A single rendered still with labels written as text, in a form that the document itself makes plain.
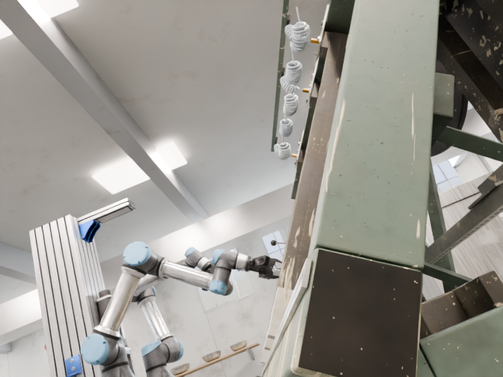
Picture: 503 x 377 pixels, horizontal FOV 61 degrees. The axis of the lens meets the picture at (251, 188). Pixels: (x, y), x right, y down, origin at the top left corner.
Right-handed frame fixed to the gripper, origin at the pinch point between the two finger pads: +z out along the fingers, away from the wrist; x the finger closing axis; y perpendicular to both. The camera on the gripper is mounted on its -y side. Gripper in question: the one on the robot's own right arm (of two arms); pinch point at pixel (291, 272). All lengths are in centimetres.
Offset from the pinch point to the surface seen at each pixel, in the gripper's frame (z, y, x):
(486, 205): 41, -87, -3
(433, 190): 50, -25, -40
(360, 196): 1, -143, 31
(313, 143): -3, -71, -21
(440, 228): 54, -25, -24
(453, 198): 165, 243, -193
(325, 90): -3, -71, -43
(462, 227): 42, -73, -2
